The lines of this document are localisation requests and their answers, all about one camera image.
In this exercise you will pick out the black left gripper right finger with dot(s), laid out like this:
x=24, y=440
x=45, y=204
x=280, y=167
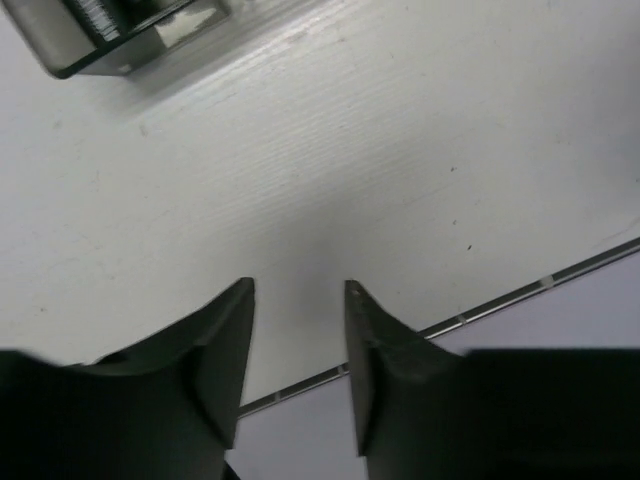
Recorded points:
x=422, y=412

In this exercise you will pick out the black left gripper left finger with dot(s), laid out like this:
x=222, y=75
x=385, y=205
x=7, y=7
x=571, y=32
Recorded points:
x=165, y=407

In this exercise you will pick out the orange cap black highlighter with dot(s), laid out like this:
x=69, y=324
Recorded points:
x=105, y=21

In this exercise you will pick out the dark grey plastic container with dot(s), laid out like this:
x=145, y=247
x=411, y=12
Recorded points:
x=63, y=48

